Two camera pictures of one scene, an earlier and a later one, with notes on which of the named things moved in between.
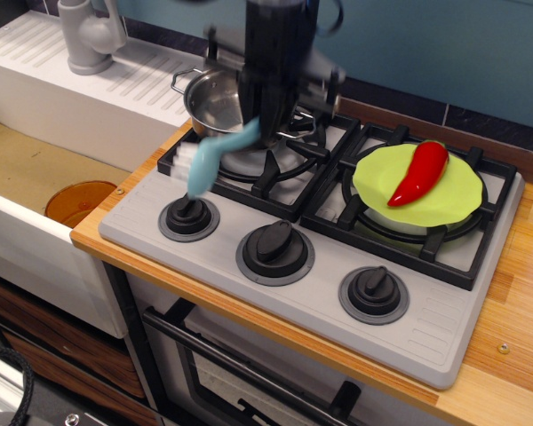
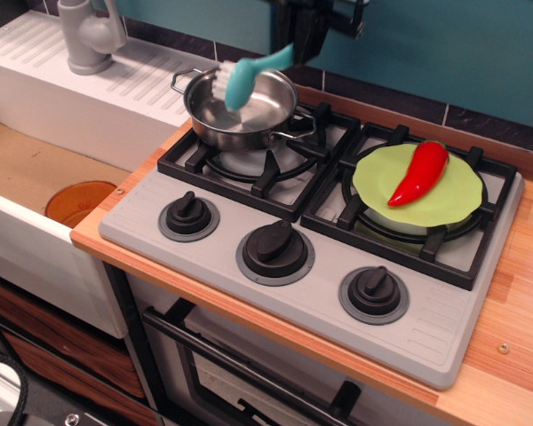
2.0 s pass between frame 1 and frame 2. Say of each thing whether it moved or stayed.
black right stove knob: stayed
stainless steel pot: stayed
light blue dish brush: moved
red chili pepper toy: stayed
